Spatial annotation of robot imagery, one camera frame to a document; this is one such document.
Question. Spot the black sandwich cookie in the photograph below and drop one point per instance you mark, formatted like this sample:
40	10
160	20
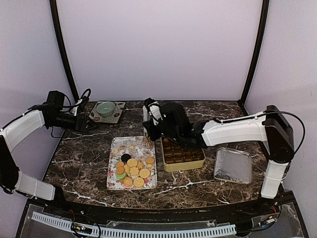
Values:
125	157

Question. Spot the green macaron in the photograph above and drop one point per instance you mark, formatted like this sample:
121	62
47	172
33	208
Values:
121	176

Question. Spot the floral square coaster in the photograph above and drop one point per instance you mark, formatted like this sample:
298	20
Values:
114	118

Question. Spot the white cable duct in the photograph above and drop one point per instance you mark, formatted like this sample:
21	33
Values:
116	229

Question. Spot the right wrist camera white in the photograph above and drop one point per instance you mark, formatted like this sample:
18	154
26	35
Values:
151	111

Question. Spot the right black frame post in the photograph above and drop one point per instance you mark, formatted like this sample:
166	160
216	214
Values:
256	53

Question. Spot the round waffle cookie bottom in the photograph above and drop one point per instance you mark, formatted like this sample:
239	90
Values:
138	182

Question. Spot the floral rectangular tray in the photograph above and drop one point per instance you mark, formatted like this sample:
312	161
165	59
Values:
134	146

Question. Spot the swirl pink cookie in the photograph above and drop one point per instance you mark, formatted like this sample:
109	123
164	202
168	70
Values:
127	182

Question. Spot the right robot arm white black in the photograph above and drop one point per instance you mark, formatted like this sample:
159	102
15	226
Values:
170	121

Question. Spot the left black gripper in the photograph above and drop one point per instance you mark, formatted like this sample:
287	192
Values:
83	121

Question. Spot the silver tin lid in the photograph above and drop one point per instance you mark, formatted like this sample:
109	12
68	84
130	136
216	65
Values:
233	166

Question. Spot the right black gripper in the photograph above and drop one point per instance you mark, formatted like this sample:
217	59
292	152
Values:
153	135

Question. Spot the round waffle cookie right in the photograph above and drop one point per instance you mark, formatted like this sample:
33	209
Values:
144	173

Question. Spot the black frame post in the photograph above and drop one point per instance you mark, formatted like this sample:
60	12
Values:
62	49
256	53

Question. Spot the brown round cookie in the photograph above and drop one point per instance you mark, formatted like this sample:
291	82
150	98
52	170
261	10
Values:
120	170

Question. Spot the green ceramic bowl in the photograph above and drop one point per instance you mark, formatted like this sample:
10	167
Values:
105	109

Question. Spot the gold cookie tin box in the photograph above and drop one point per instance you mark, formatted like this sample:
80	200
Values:
177	158

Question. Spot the metal serving tongs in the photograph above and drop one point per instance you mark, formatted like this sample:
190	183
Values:
146	139

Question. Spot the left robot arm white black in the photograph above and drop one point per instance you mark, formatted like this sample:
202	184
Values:
50	114

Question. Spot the left black frame post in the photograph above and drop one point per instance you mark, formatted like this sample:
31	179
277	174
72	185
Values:
62	49

